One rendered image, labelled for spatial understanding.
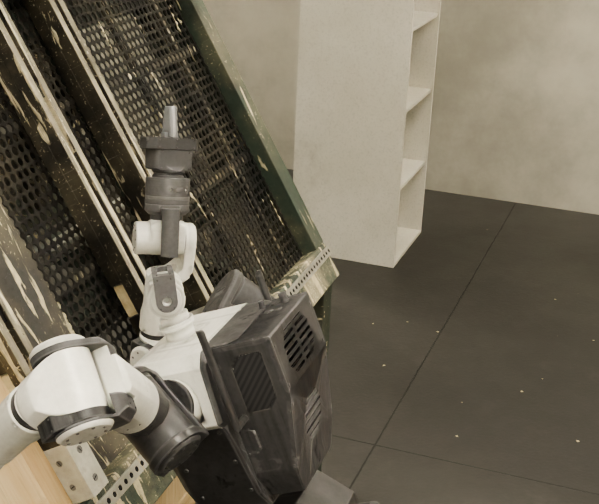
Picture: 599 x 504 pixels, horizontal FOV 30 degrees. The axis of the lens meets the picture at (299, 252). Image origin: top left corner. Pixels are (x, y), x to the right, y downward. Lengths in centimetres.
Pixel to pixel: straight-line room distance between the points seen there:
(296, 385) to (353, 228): 407
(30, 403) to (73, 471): 80
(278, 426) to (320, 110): 402
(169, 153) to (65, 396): 83
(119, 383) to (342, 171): 435
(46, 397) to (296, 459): 53
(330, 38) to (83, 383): 432
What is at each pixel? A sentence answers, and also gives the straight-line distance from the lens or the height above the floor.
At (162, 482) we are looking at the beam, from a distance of 250.
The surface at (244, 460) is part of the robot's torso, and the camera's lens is 186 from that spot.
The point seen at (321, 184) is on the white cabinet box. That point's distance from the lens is 584.
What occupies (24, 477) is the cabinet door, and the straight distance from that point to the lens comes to 223.
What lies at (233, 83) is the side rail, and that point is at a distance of 349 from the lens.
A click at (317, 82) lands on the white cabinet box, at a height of 94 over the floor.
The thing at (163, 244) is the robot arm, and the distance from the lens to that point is 216.
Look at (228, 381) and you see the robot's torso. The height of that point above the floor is 133.
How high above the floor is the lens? 218
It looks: 21 degrees down
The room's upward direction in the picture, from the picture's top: 3 degrees clockwise
